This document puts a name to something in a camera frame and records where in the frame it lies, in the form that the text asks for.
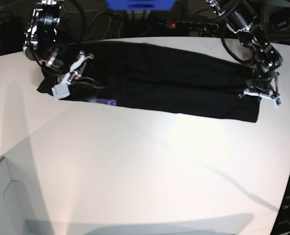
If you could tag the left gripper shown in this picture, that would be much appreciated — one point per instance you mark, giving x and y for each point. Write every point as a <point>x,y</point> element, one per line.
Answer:
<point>262,85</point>

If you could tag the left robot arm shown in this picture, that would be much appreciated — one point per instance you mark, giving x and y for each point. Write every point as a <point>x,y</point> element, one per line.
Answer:
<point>240,18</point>

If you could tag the blue plastic box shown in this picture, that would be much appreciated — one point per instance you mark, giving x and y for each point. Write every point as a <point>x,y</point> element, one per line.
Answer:
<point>121,5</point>

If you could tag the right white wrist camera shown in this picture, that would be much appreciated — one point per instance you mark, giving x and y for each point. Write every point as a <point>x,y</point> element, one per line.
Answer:
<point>60,91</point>

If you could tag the black power strip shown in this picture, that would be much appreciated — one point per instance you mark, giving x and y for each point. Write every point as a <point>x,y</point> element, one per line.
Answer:
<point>192,26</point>

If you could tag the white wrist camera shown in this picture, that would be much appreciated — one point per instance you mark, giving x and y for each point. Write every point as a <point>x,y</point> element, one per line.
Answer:
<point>276,101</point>
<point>60,91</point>

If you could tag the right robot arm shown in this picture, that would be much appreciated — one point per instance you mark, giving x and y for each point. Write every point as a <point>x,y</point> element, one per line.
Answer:
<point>42,31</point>

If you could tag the black T-shirt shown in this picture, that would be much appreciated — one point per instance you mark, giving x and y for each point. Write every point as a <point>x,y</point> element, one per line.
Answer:
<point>150,77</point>

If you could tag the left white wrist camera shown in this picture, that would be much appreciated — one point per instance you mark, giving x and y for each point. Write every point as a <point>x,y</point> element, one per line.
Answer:
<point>276,101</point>

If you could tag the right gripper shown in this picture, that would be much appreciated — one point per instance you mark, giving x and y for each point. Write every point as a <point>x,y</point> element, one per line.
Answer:
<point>65,62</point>

